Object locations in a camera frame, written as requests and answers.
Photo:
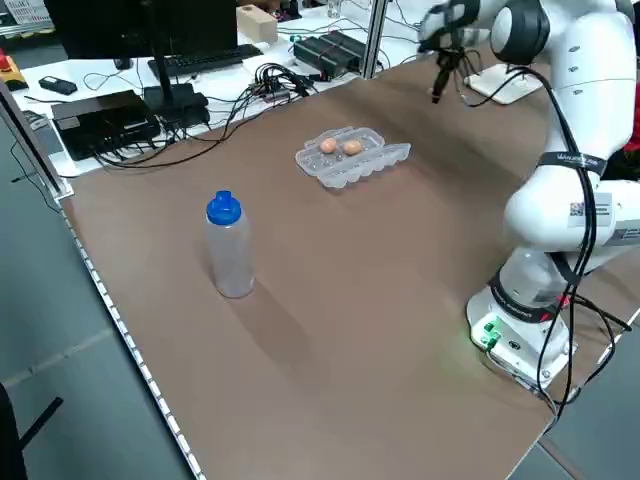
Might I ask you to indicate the aluminium frame rail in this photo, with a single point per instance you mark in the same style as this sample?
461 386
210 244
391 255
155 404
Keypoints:
30 145

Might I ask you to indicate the black electronics box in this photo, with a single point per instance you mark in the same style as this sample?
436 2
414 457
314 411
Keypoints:
100 120

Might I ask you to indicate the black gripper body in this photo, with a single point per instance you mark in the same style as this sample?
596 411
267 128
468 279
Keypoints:
447 42

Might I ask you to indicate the aluminium post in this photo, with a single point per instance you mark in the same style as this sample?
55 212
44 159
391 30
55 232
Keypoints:
376 35

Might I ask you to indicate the clear glass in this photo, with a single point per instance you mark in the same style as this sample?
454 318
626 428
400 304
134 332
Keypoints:
335 7

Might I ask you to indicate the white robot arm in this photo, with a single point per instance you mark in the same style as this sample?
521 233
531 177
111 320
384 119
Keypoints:
585 65

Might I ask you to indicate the black power supply box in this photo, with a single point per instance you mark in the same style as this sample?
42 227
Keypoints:
325 60
350 44

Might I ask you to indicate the black keyboard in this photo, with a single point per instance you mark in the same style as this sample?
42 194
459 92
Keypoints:
210 57

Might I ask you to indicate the clear plastic egg carton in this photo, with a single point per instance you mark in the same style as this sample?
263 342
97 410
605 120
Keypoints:
350 165

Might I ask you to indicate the small black flat device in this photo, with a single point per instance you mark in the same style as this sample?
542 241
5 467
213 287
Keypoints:
57 84

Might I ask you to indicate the black mouse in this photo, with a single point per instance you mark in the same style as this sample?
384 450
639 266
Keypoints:
122 63

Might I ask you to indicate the clear bottle with blue cap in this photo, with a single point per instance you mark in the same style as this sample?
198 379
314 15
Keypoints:
230 250

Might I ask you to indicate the wooden block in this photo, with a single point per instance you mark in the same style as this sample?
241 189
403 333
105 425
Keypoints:
257 25

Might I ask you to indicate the black monitor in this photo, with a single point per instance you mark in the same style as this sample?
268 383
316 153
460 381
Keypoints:
125 25

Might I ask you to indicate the brown egg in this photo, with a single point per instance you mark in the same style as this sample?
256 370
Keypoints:
327 145
351 147

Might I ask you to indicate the red emergency stop button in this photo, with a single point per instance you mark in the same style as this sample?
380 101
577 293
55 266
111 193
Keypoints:
6 61

